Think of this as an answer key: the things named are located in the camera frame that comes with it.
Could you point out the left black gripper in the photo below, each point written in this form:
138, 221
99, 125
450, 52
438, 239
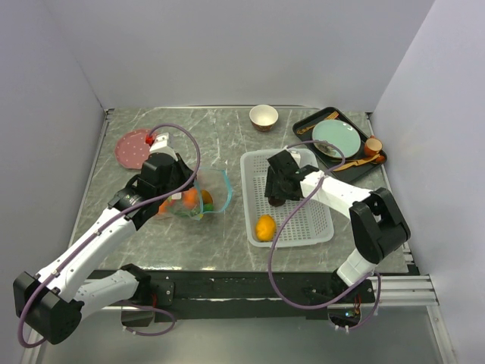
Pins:
185, 171

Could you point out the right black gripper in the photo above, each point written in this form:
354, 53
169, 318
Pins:
270, 191

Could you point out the dark purple mangosteen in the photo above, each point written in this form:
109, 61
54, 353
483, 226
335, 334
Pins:
276, 202

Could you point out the yellow orange persimmon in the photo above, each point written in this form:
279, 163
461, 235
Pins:
265, 228

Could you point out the brown kiwi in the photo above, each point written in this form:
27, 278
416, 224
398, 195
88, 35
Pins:
206, 197

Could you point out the clear blue-zipper zip bag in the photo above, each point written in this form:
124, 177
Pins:
216, 182

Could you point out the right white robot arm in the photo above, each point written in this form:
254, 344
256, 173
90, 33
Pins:
378, 225

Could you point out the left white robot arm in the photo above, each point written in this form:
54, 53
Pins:
56, 299

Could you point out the pink dotted plate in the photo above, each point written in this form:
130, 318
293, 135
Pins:
132, 150

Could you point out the white plastic basket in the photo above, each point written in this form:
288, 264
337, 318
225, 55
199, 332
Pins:
312, 224

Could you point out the white patterned bowl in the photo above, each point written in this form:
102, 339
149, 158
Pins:
263, 117

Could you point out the light green plate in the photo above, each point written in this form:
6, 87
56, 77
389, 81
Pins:
340, 134

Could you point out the black tray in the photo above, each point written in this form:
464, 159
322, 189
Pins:
329, 157

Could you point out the wooden fork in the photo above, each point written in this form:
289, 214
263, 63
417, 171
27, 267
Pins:
331, 116

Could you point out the wooden spoon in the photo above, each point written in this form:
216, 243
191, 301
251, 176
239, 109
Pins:
376, 159

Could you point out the orange small cup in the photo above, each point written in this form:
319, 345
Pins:
372, 146

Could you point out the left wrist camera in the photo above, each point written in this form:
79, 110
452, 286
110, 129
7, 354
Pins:
160, 143

